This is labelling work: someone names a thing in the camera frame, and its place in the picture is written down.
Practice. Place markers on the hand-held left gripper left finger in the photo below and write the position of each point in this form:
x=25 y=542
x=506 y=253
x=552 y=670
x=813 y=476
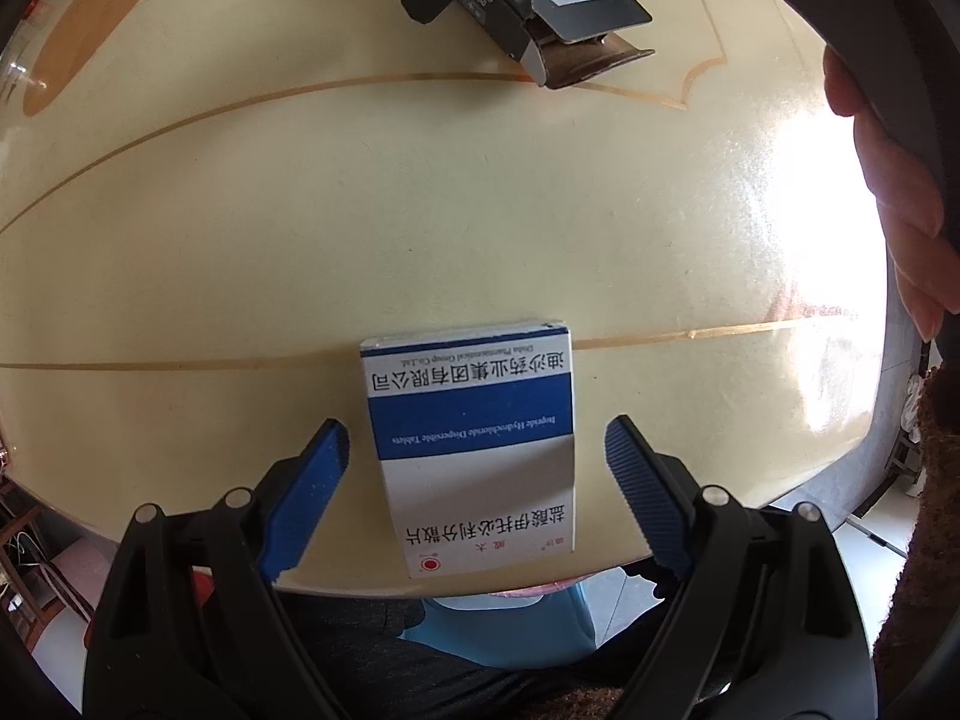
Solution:
x=307 y=495

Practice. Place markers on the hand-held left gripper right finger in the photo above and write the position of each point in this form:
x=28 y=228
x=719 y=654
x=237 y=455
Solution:
x=645 y=495

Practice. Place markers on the white and blue medicine box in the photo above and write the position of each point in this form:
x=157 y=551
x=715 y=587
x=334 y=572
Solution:
x=465 y=427

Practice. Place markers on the person's right hand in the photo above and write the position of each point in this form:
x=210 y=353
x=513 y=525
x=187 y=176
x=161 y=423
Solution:
x=892 y=187

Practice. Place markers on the black trousers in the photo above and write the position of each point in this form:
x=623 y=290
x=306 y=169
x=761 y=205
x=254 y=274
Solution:
x=352 y=645

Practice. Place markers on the blue plastic stool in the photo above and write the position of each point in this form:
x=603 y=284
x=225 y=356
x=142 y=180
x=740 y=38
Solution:
x=495 y=622

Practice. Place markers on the beige coffee table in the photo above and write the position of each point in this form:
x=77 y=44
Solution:
x=225 y=240

